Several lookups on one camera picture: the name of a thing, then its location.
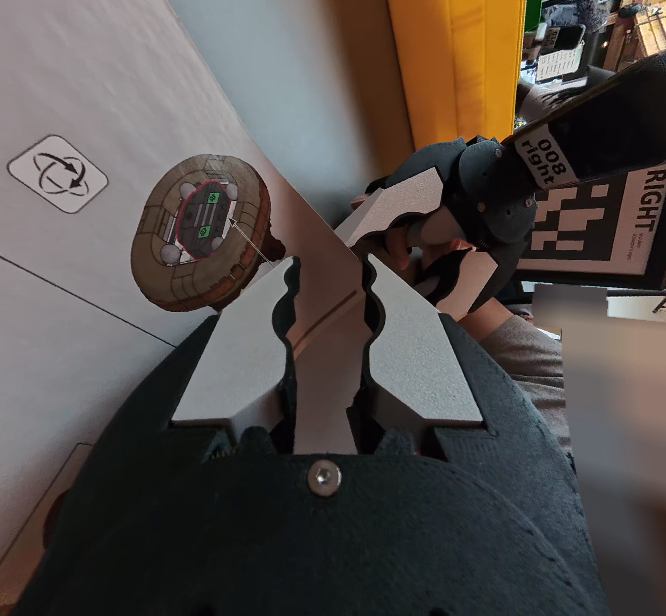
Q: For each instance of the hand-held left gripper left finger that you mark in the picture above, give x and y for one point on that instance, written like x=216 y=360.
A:
x=234 y=366

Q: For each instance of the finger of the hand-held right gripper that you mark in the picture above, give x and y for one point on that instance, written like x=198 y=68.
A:
x=400 y=199
x=476 y=277

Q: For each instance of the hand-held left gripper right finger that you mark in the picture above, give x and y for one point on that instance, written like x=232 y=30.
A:
x=421 y=366

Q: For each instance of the instruction booklet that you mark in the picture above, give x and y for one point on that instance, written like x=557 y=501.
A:
x=104 y=80

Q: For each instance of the person's right forearm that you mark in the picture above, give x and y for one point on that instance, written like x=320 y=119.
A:
x=489 y=316

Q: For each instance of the person's right hand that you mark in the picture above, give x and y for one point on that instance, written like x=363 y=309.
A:
x=398 y=246

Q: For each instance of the person's grey printed shirt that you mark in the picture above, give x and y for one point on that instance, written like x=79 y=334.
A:
x=525 y=366

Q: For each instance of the yellow plastic bin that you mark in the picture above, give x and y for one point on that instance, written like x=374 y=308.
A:
x=458 y=28

